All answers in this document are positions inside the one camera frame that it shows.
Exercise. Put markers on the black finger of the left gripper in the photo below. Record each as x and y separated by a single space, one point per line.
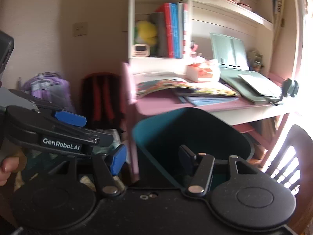
36 131
48 108

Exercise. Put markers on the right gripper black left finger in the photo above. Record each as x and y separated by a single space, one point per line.
104 167

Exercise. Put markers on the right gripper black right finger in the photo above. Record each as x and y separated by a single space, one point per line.
200 168

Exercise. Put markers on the dark teal trash bin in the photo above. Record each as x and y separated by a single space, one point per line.
158 139

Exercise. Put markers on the person's left hand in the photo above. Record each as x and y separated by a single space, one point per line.
9 165

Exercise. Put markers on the purple and grey backpack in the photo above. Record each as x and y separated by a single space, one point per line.
49 86

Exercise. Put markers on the red and black backpack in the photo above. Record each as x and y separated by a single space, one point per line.
100 101

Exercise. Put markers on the blue folders stack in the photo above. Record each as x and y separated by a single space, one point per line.
198 101

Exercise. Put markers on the pink study desk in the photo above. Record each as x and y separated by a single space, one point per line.
237 112

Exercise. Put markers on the colourful open picture book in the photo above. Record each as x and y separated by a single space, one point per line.
148 83

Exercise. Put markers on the brown wooden chair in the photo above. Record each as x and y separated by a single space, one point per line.
288 165

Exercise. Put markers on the orange tissue pack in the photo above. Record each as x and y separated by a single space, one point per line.
207 71

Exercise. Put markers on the white digital timer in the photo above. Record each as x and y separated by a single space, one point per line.
141 50

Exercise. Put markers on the black desk clamp lamp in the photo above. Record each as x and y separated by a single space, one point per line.
289 88

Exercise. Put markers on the green book stand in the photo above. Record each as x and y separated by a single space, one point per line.
229 51

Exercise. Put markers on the yellow plush toy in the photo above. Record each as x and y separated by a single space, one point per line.
145 33

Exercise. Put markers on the white desk bookshelf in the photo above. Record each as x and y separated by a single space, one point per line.
253 26

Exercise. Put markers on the row of upright books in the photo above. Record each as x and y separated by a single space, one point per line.
171 24

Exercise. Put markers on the beige wall switch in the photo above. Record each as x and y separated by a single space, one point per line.
80 29

